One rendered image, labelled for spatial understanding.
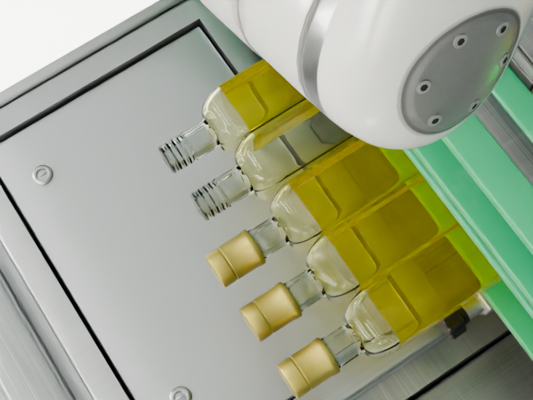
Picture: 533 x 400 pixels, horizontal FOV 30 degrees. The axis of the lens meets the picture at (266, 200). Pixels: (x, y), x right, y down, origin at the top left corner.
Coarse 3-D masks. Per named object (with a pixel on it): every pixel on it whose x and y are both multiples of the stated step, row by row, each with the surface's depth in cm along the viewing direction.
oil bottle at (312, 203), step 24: (360, 144) 89; (312, 168) 89; (336, 168) 88; (360, 168) 88; (384, 168) 88; (408, 168) 88; (288, 192) 88; (312, 192) 88; (336, 192) 88; (360, 192) 88; (384, 192) 88; (288, 216) 87; (312, 216) 87; (336, 216) 87; (288, 240) 89; (312, 240) 88
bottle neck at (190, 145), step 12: (192, 132) 92; (204, 132) 92; (168, 144) 92; (180, 144) 92; (192, 144) 92; (204, 144) 92; (216, 144) 93; (168, 156) 91; (180, 156) 92; (192, 156) 92; (180, 168) 92
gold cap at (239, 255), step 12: (228, 240) 89; (240, 240) 88; (252, 240) 87; (216, 252) 88; (228, 252) 87; (240, 252) 87; (252, 252) 87; (216, 264) 87; (228, 264) 87; (240, 264) 87; (252, 264) 88; (216, 276) 89; (228, 276) 87; (240, 276) 88
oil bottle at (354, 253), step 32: (416, 192) 87; (352, 224) 87; (384, 224) 87; (416, 224) 86; (448, 224) 87; (320, 256) 86; (352, 256) 86; (384, 256) 86; (320, 288) 86; (352, 288) 85
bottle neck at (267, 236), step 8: (264, 224) 89; (272, 224) 88; (248, 232) 89; (256, 232) 88; (264, 232) 88; (272, 232) 88; (280, 232) 88; (256, 240) 88; (264, 240) 88; (272, 240) 88; (280, 240) 88; (264, 248) 88; (272, 248) 88; (264, 256) 88
